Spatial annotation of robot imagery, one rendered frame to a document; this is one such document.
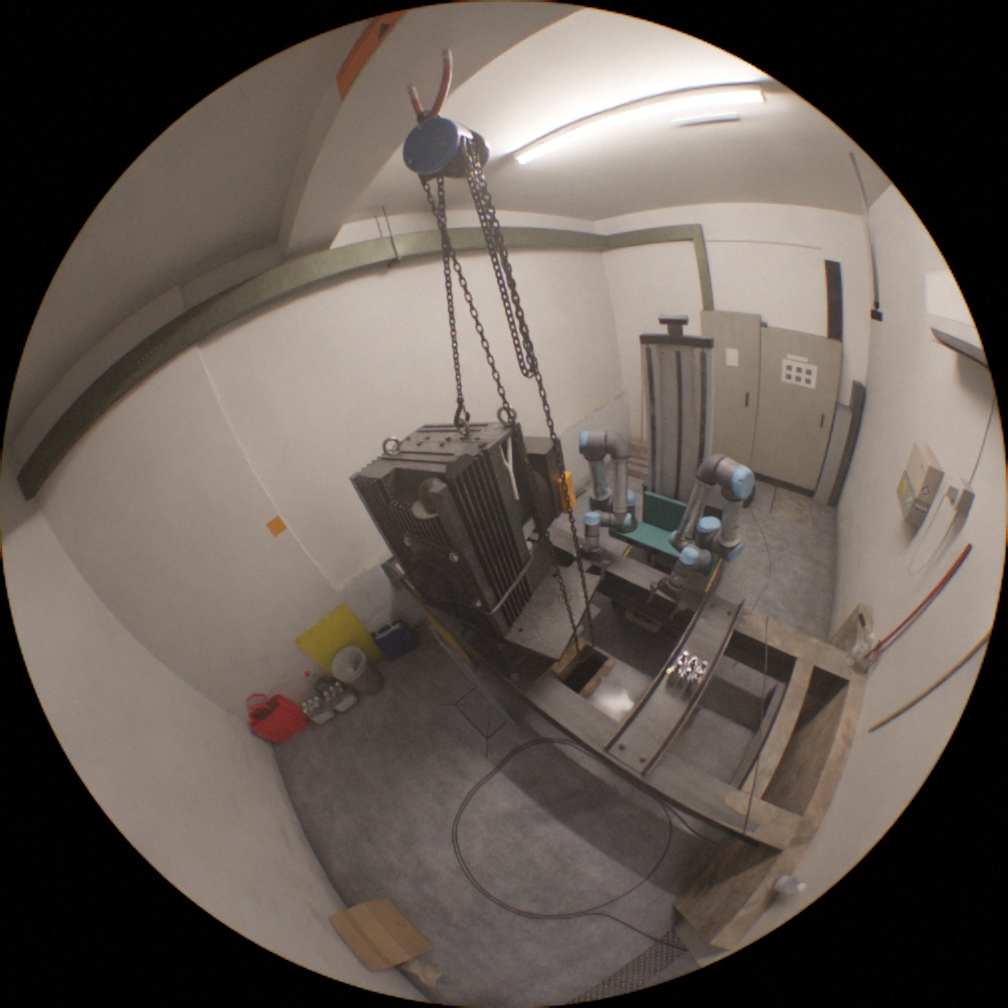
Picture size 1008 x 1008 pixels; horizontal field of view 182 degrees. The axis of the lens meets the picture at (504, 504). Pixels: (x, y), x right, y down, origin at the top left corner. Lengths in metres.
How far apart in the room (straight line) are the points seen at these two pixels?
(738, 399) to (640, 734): 3.01
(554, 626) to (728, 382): 2.87
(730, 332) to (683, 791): 3.31
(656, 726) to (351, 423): 2.18
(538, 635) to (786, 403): 3.01
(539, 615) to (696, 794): 0.99
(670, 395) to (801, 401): 2.06
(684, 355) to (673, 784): 1.72
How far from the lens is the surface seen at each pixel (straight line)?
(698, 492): 1.40
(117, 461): 2.14
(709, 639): 1.57
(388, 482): 1.07
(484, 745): 2.11
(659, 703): 1.40
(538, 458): 1.25
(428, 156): 0.80
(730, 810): 1.43
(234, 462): 1.93
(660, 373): 1.58
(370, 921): 2.23
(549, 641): 1.26
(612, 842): 2.01
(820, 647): 1.79
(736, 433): 3.62
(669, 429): 1.67
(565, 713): 1.39
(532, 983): 2.37
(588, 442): 1.51
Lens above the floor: 1.99
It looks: 34 degrees down
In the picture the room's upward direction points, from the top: 17 degrees counter-clockwise
